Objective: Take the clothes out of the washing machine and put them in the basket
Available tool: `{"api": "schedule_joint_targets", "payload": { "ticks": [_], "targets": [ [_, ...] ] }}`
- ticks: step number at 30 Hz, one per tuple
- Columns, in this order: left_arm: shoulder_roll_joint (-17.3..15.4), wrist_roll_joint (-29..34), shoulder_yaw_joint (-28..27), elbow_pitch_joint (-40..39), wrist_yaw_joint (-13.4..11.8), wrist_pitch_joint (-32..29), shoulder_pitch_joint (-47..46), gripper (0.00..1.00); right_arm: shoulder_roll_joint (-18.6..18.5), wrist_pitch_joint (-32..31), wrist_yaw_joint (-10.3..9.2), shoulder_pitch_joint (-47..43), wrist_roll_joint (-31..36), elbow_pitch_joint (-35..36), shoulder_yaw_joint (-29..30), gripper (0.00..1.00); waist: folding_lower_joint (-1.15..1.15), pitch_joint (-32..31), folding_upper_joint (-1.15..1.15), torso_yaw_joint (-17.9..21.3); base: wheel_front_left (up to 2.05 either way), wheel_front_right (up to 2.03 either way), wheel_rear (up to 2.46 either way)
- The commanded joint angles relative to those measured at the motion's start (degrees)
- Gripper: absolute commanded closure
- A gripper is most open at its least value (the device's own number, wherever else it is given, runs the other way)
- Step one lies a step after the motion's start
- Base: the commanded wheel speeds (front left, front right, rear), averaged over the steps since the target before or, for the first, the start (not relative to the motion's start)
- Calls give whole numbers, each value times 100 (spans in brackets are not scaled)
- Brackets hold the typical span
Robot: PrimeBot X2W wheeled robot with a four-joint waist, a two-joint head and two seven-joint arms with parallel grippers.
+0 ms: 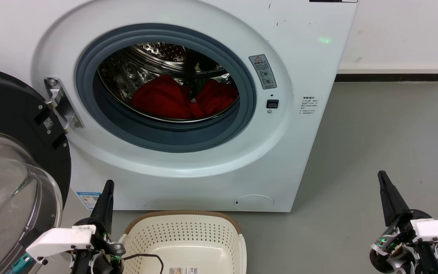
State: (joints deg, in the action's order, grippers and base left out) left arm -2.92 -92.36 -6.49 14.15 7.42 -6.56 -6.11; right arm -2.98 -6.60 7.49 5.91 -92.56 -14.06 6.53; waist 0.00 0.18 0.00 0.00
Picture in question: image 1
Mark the metal door hinge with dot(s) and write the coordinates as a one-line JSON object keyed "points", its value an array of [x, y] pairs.
{"points": [[62, 106]]}

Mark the white front-loading washing machine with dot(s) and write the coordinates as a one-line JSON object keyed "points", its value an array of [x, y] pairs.
{"points": [[211, 167]]}

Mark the cream perforated laundry basket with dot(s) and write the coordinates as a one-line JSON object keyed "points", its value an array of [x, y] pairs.
{"points": [[188, 236]]}

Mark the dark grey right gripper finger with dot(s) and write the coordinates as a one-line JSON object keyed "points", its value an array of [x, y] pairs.
{"points": [[392, 201]]}

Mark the grey rubber door gasket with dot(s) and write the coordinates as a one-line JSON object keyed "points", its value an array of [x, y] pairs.
{"points": [[165, 137]]}

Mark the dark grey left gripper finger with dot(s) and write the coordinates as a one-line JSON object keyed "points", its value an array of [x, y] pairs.
{"points": [[105, 205]]}

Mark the small printed text label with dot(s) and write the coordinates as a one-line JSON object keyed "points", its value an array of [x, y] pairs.
{"points": [[308, 105]]}

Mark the grey warning sticker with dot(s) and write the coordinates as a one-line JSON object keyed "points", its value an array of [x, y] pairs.
{"points": [[263, 71]]}

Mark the black door latch socket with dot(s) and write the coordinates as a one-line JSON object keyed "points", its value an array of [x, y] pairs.
{"points": [[272, 104]]}

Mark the round filter cover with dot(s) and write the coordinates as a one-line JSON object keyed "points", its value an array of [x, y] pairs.
{"points": [[254, 202]]}

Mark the black washer door with glass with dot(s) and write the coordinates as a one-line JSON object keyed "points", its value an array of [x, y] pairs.
{"points": [[10, 114]]}

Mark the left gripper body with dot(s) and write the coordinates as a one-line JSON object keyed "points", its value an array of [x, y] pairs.
{"points": [[103, 262]]}

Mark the stainless steel washing machine drum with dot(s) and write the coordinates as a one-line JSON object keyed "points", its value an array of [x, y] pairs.
{"points": [[127, 76]]}

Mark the QR code sticker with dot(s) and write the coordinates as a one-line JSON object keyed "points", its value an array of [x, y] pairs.
{"points": [[48, 123]]}

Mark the blue energy label sticker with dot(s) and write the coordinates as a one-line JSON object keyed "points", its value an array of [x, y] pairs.
{"points": [[88, 199]]}

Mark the teal connector plug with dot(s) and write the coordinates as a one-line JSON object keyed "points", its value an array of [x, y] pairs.
{"points": [[23, 263]]}

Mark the red garment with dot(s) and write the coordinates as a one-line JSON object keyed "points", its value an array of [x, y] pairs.
{"points": [[162, 99]]}

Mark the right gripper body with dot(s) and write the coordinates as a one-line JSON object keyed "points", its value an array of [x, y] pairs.
{"points": [[397, 243]]}

